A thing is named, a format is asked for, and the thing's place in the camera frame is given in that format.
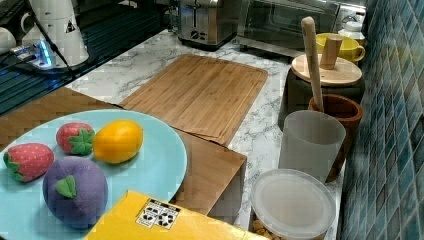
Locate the dark pot with wooden lid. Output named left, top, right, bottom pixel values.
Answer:
left=278, top=55, right=365, bottom=130

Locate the silver toaster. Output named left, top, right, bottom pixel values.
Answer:
left=177, top=0, right=241, bottom=49

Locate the plush purple plum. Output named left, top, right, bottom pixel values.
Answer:
left=43, top=156, right=108, bottom=229

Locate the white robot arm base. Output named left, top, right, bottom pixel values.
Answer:
left=13, top=0, right=90, bottom=72

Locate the bamboo cutting board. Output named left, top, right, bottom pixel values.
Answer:
left=120, top=54, right=268, bottom=146

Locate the wooden pestle stick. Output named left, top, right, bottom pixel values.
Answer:
left=301, top=16, right=324, bottom=112

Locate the brown wooden utensil holder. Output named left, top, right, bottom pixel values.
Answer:
left=322, top=94, right=363, bottom=183

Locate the light blue plate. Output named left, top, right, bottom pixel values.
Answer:
left=0, top=109, right=187, bottom=240

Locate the plush yellow lemon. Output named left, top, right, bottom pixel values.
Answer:
left=92, top=120, right=144, bottom=164

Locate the clear lidded food container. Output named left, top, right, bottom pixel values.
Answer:
left=250, top=169, right=336, bottom=240

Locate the white jar with lid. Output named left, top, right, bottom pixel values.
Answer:
left=338, top=21, right=365, bottom=45

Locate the yellow mug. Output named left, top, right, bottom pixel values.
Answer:
left=316, top=33, right=366, bottom=63

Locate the plush strawberry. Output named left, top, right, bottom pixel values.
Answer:
left=3, top=143, right=54, bottom=183
left=56, top=122, right=95, bottom=155

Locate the frosted plastic cup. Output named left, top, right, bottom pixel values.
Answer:
left=279, top=110, right=346, bottom=183

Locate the toaster oven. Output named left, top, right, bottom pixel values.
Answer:
left=235, top=0, right=342, bottom=59

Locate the yellow cardboard box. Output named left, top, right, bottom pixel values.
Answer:
left=83, top=190, right=267, bottom=240

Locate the plush strawberry right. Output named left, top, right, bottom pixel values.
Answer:
left=56, top=122, right=95, bottom=155

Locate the plush strawberry left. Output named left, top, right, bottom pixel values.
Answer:
left=3, top=143, right=54, bottom=183

